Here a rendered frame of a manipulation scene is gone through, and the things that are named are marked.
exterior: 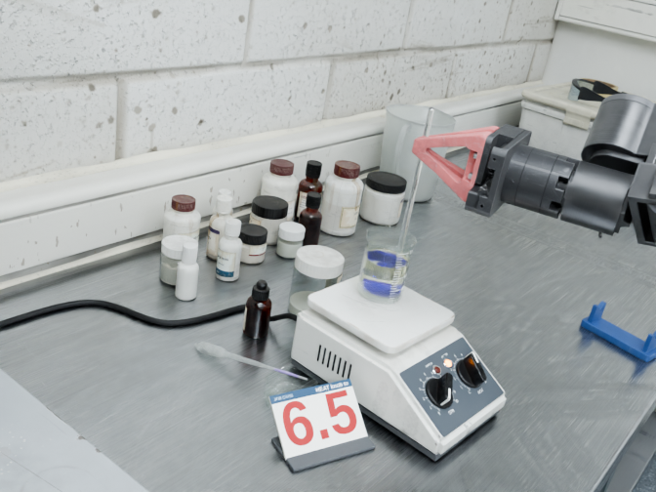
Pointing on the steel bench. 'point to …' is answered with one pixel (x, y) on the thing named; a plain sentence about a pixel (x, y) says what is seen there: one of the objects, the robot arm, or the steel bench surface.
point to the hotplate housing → (381, 379)
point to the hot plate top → (381, 315)
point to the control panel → (464, 395)
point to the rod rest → (645, 350)
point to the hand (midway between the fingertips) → (422, 146)
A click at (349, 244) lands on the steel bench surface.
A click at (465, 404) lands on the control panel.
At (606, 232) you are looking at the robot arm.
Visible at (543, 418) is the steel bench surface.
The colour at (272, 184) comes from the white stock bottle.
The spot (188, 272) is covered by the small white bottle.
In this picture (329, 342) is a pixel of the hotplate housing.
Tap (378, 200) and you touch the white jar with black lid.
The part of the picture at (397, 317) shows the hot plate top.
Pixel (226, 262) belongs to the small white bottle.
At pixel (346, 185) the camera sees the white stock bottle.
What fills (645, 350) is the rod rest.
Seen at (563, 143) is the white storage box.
